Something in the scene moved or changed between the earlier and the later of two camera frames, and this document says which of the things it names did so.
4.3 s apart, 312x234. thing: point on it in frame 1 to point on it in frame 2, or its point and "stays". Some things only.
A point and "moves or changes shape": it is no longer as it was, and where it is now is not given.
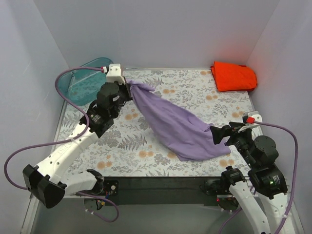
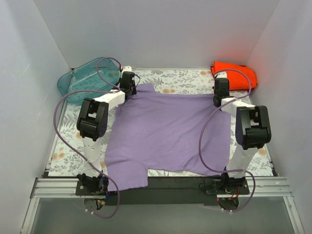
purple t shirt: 187,136 moves or changes shape
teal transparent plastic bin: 81,87 stays
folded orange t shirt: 230,77 stays
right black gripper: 230,132 to 217,100
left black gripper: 125,91 to 131,90
